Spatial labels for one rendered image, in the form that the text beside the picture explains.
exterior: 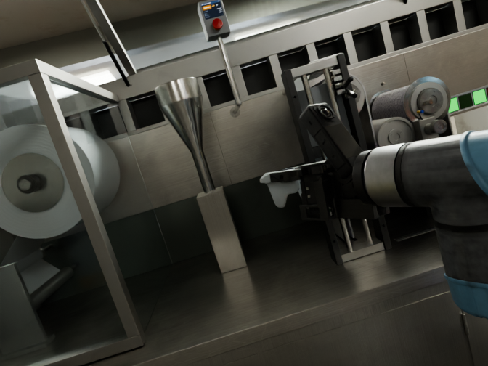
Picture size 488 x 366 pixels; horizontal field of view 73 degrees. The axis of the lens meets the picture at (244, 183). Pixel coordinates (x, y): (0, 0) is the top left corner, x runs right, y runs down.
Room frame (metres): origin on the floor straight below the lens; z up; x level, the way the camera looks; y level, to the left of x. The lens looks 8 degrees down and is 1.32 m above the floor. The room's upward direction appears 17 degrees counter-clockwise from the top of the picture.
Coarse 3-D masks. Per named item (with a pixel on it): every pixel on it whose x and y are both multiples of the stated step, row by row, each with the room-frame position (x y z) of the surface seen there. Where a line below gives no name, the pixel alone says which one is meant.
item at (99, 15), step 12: (96, 0) 1.08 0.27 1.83; (96, 12) 1.11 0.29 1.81; (336, 12) 1.36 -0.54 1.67; (96, 24) 1.14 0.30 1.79; (108, 24) 1.15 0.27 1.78; (300, 24) 1.35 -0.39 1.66; (108, 36) 1.18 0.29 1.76; (108, 48) 1.19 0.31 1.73; (120, 48) 1.23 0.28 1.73; (216, 48) 1.35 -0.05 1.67; (120, 60) 1.27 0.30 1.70; (120, 72) 1.26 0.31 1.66; (132, 72) 1.32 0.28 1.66
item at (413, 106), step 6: (420, 84) 1.00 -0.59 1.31; (426, 84) 1.00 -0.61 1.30; (432, 84) 1.00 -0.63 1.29; (438, 84) 1.00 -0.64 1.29; (414, 90) 1.00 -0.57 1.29; (420, 90) 1.00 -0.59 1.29; (444, 90) 1.00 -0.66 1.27; (414, 96) 1.00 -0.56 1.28; (444, 96) 1.00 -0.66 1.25; (414, 102) 1.00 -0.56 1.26; (444, 102) 1.00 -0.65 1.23; (414, 108) 1.00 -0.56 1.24; (444, 108) 1.00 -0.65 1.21; (414, 114) 1.00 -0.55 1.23; (420, 114) 1.00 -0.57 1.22; (426, 114) 1.00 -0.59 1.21; (432, 114) 1.00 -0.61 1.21; (438, 114) 1.00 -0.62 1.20
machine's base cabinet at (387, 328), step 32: (448, 288) 0.74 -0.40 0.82; (352, 320) 0.73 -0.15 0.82; (384, 320) 0.73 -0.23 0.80; (416, 320) 0.73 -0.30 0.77; (448, 320) 0.73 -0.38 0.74; (480, 320) 0.74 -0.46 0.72; (256, 352) 0.72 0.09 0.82; (288, 352) 0.72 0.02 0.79; (320, 352) 0.72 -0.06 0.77; (352, 352) 0.73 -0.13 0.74; (384, 352) 0.73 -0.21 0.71; (416, 352) 0.73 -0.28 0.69; (448, 352) 0.73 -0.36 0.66; (480, 352) 0.73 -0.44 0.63
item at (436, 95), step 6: (426, 90) 0.98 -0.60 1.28; (432, 90) 0.98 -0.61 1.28; (438, 90) 0.98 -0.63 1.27; (420, 96) 0.98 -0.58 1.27; (426, 96) 0.98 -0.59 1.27; (432, 96) 0.99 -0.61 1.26; (438, 96) 0.98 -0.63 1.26; (420, 102) 0.98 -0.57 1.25; (438, 102) 0.98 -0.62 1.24; (420, 108) 0.99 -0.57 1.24; (426, 108) 0.98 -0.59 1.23; (432, 108) 0.98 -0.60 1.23; (438, 108) 0.98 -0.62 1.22
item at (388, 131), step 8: (376, 120) 1.09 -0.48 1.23; (384, 120) 1.02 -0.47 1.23; (392, 120) 1.00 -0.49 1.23; (400, 120) 1.00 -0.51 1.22; (376, 128) 1.02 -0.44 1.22; (384, 128) 1.00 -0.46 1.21; (392, 128) 1.00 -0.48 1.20; (400, 128) 1.01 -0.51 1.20; (408, 128) 1.01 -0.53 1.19; (376, 136) 1.00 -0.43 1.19; (384, 136) 1.00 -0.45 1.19; (392, 136) 1.00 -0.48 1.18; (400, 136) 1.00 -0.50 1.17; (408, 136) 1.01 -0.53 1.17; (384, 144) 1.00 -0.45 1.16; (392, 144) 1.00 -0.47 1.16
